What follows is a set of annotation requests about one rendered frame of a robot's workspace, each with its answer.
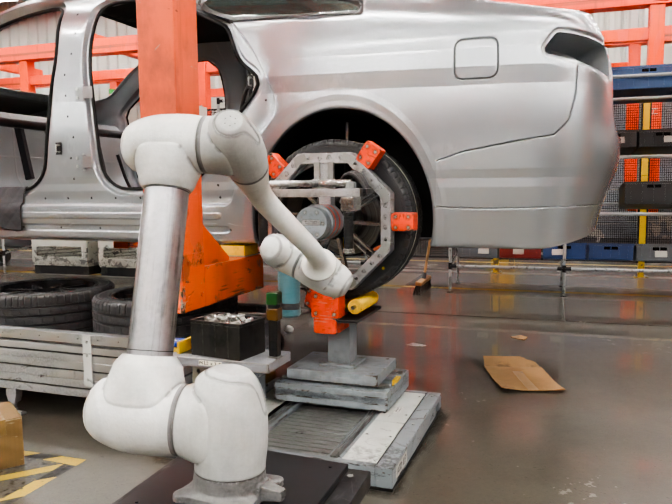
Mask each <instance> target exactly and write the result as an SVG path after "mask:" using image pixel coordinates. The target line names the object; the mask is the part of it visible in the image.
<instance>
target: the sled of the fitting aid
mask: <svg viewBox="0 0 672 504"><path fill-rule="evenodd" d="M408 386H409V370H407V369H396V368H395V369H394V370H393V371H392V372H391V373H390V374H389V375H388V376H387V377H386V378H385V379H384V380H383V381H382V382H381V383H380V384H379V385H378V386H377V387H375V386H364V385H354V384H344V383H334V382H323V381H313V380H303V379H292V378H287V373H286V374H283V375H282V377H280V378H279V379H277V380H276V381H274V382H273V388H274V399H276V400H285V401H294V402H303V403H312V404H321V405H330V406H339V407H348V408H357V409H366V410H376V411H385V412H388V411H389V409H390V408H391V407H392V406H393V404H394V403H395V402H396V401H397V400H398V398H399V397H400V396H401V395H402V393H403V392H404V391H405V390H406V389H407V387H408Z"/></svg>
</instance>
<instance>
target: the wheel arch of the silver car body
mask: <svg viewBox="0 0 672 504"><path fill-rule="evenodd" d="M346 122H350V138H349V141H355V142H359V143H364V144H365V143H366V141H367V140H368V141H373V142H374V143H376V144H377V145H379V146H380V147H382V148H383V149H384V150H386V152H387V153H388V154H389V155H391V156H392V157H394V159H396V160H397V161H398V162H399V163H400V164H401V165H402V166H403V167H404V169H406V171H407V172H408V174H409V175H410V176H411V178H412V181H414V183H415V184H414V185H415V186H416V188H417V192H418V193H419V197H420V200H421V202H420V204H421V205H422V208H421V209H422V215H421V216H423V220H422V222H423V223H422V226H421V227H422V232H421V233H420V234H421V236H420V237H431V242H430V246H431V247H432V246H433V240H434V234H435V220H436V219H435V203H434V196H433V191H432V187H431V183H430V180H429V177H428V174H427V171H426V169H425V166H424V164H423V162H422V160H421V158H420V156H419V154H418V153H417V151H416V149H415V148H414V146H413V145H412V144H411V142H410V141H409V140H408V138H407V137H406V136H405V135H404V134H403V133H402V132H401V131H400V130H399V129H398V128H397V127H396V126H395V125H393V124H392V123H391V122H390V121H388V120H387V119H385V118H384V117H382V116H380V115H378V114H376V113H374V112H372V111H369V110H367V109H364V108H360V107H356V106H348V105H334V106H327V107H322V108H319V109H316V110H313V111H311V112H308V113H306V114H304V115H303V116H301V117H299V118H298V119H296V120H295V121H293V122H292V123H291V124H290V125H288V126H287V127H286V128H285V129H284V130H283V131H282V132H281V133H280V134H279V135H278V137H277V138H276V139H275V140H274V142H273V143H272V144H271V146H270V147H269V149H268V151H267V157H268V155H269V154H270V153H278V154H279V155H280V156H281V157H282V158H283V159H284V160H285V159H287V157H289V156H290V155H291V154H293V153H294V152H295V151H297V150H298V149H300V148H302V147H304V146H306V145H307V146H308V144H311V143H314V142H317V141H322V140H329V139H341V140H345V126H346ZM343 175H344V165H339V166H335V180H340V178H341V177H342V176H343ZM311 204H313V203H312V202H311V201H309V200H308V199H307V198H306V197H304V199H303V202H302V207H301V210H302V209H304V208H306V207H308V206H310V205H311ZM250 224H251V233H252V238H253V242H254V243H256V242H259V234H258V232H259V231H258V228H259V227H258V224H259V223H258V211H256V210H255V207H254V206H253V205H252V204H251V207H250Z"/></svg>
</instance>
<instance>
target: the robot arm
mask: <svg viewBox="0 0 672 504"><path fill-rule="evenodd" d="M120 147H121V154H122V156H123V159H124V161H125V163H126V164H127V165H128V166H129V167H130V168H131V169H132V170H133V171H136V172H137V175H138V180H139V183H140V185H141V187H142V188H143V189H144V193H143V202H142V211H141V221H140V230H139V239H138V248H137V262H136V272H135V281H134V290H133V299H132V308H131V318H130V327H129V336H128V345H127V353H122V354H121V355H120V356H119V357H118V358H117V359H116V360H115V361H114V363H113V365H112V368H111V371H110V373H109V375H108V377H107V378H103V379H101V380H100V381H99V382H98V383H97V384H96V385H95V386H94V387H93V388H92V389H91V391H90V392H89V395H88V396H87V398H86V401H85V403H84V408H83V422H84V426H85V428H86V430H87V431H88V432H89V434H90V435H91V436H92V437H93V438H94V439H95V440H97V441H98V442H100V443H102V444H104V445H106V446H108V447H110V448H112V449H115V450H118V451H122V452H126V453H131V454H138V455H146V456H161V457H164V456H175V457H181V458H183V459H185V460H187V461H189V462H191V463H194V475H193V480H192V481H191V482H190V483H189V484H188V485H186V486H185V487H183V488H181V489H178V490H176V491H175V492H174V493H173V502H175V503H185V504H260V503H261V502H262V501H271V502H282V501H283V500H284V499H285V497H284V496H286V489H285V488H284V487H282V486H283V480H284V479H283V477H281V476H278V475H271V474H266V455H267V446H268V413H267V405H266V400H265V396H264V392H263V389H262V387H261V384H260V382H259V380H258V378H257V377H256V376H255V375H254V373H253V372H252V371H251V370H250V369H249V368H247V367H244V366H241V365H235V364H219V365H215V366H213V367H211V368H208V369H206V370H204V371H203V372H202V373H201V374H199V375H198V376H197V378H196V380H195V383H193V384H186V381H185V377H184V372H183V366H182V364H181V362H180V361H179V360H178V358H177V357H176V356H173V353H174V343H175V332H176V322H177V312H178V302H179V292H180V282H181V271H182V261H183V251H184V241H185V231H186V221H187V210H188V200H189V194H191V193H192V192H193V190H194V189H195V187H196V184H197V182H198V180H199V178H200V176H201V173H207V174H218V175H224V176H230V178H231V179H232V181H233V182H234V183H235V184H236V185H237V186H238V187H239V188H240V189H241V191H242V192H243V193H244V194H245V196H246V197H247V198H248V200H249V201H250V202H251V204H252V205H253V206H254V207H255V208H256V209H257V210H258V212H259V213H260V214H261V215H262V216H263V217H264V218H265V219H266V220H267V221H269V222H270V223H271V224H272V225H273V226H274V227H275V228H276V229H277V230H278V231H279V232H280V233H281V234H271V235H269V236H267V237H265V238H264V240H263V242H262V244H261V246H260V248H259V250H260V255H261V257H262V259H263V260H264V262H265V263H266V264H268V265H269V266H271V267H273V268H274V269H275V270H277V271H280V272H282V273H284V274H286V275H289V276H291V277H293V278H295V279H296V280H298V281H299V282H301V283H302V284H303V285H305V286H307V287H308V288H310V289H312V290H314V291H316V292H318V293H320V294H322V295H325V296H328V297H334V298H339V297H341V296H344V295H345V294H346V293H347V291H348V290H349V288H350V286H351V284H352V282H353V278H352V274H351V272H350V271H349V270H348V268H347V267H346V266H344V265H343V264H341V262H340V261H339V260H338V259H337V258H336V257H335V256H334V255H333V254H332V253H331V252H330V251H329V250H327V249H323V248H322V246H321V245H320V244H319V243H318V242H317V240H316V239H315V238H314V237H313V236H312V235H311V234H310V233H309V232H308V231H307V230H306V228H305V227H304V226H303V225H302V224H301V223H300V222H299V221H298V220H297V219H296V218H295V217H294V216H293V214H292V213H291V212H290V211H289V210H288V209H287V208H286V207H285V206H284V205H283V204H282V203H281V202H280V200H279V199H278V198H277V197H276V196H275V194H274V193H273V191H272V190H271V188H270V185H269V164H268V158H267V151H266V148H265V145H264V142H263V140H262V137H261V135H260V133H259V131H258V130H257V128H256V127H255V125H254V124H253V123H252V122H251V120H250V119H249V118H247V117H246V116H245V115H244V114H242V113H241V112H239V111H236V110H231V109H229V110H223V111H221V112H219V113H217V114H215V115H214V116H199V115H193V114H160V115H152V116H148V117H144V118H141V119H139V120H136V121H134V122H132V123H130V124H129V125H128V127H126V128H125V130H124V132H123V134H122V137H121V144H120Z"/></svg>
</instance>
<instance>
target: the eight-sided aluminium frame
mask: <svg viewBox="0 0 672 504"><path fill-rule="evenodd" d="M356 157H357V154H356V153H353V152H339V153H303V154H297V155H296V156H295V157H294V158H293V160H292V161H291V162H290V163H289V164H288V165H287V167H286V168H285V169H284V170H283V171H282V172H281V174H280V175H279V176H278V177H277V178H276V179H275V180H274V181H278V180H294V179H295V177H296V176H297V175H298V174H299V173H300V172H301V171H302V169H303V168H304V167H305V166H306V165H307V164H314V162H320V163H327V162H334V164H335V163H348V164H349V165H350V166H351V167H352V168H353V169H354V170H357V171H358V172H360V173H362V174H363V175H364V176H365V178H366V180H367V182H368V184H369V186H370V187H371V188H373V190H374V191H375V192H376V193H377V194H378V195H379V196H380V226H381V247H380V248H379V249H378V250H377V251H376V252H375V253H374V254H373V255H372V256H371V257H370V258H369V259H368V260H367V261H366V262H365V263H364V264H363V265H362V266H361V267H360V268H359V269H358V270H357V271H356V272H355V273H354V274H353V275H352V278H353V282H352V284H351V286H350V288H349V290H353V289H355V288H357V287H358V286H359V285H360V284H362V282H363V281H364V280H365V279H366V278H367V277H368V276H369V275H370V274H371V273H372V272H373V271H374V270H375V269H376V268H377V267H378V266H379V265H380V264H381V263H382V262H383V261H384V260H385V259H386V258H387V257H388V256H389V255H390V254H391V253H392V252H393V251H394V244H395V242H394V231H391V213H394V200H395V199H394V192H393V191H392V190H391V189H390V187H388V186H387V185H386V184H385V183H384V182H383V181H382V180H381V179H380V177H379V176H378V175H377V174H376V173H375V172H374V171H373V170H372V169H367V168H366V167H365V166H364V165H362V164H361V163H360V162H358V161H357V160H356ZM271 234H278V230H277V229H276V228H275V227H274V226H273V225H272V224H271V223H270V222H269V221H268V236H269V235H271Z"/></svg>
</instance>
